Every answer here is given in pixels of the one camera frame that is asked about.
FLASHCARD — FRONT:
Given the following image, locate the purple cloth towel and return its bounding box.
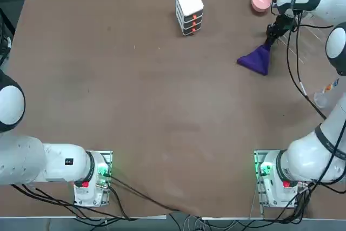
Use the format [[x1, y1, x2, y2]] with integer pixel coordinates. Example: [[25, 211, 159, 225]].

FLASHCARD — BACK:
[[237, 43, 271, 76]]

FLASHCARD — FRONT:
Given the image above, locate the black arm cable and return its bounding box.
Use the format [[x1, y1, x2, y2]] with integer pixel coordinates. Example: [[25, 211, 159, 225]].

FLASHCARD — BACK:
[[285, 0, 329, 120]]

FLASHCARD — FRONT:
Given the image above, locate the clear bottle with blue cap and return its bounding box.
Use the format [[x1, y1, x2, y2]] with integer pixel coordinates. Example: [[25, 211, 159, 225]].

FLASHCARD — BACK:
[[313, 78, 340, 109]]

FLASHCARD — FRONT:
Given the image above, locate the black cable bundle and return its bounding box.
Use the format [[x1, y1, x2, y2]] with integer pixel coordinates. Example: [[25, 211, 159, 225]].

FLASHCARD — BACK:
[[10, 183, 139, 221], [270, 181, 346, 223]]

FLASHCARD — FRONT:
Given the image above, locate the black base cable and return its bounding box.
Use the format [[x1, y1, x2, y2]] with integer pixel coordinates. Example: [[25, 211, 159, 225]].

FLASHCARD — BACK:
[[107, 174, 196, 215]]

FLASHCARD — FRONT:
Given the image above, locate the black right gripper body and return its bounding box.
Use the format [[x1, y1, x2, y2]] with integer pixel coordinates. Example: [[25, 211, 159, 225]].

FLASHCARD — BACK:
[[272, 14, 296, 37]]

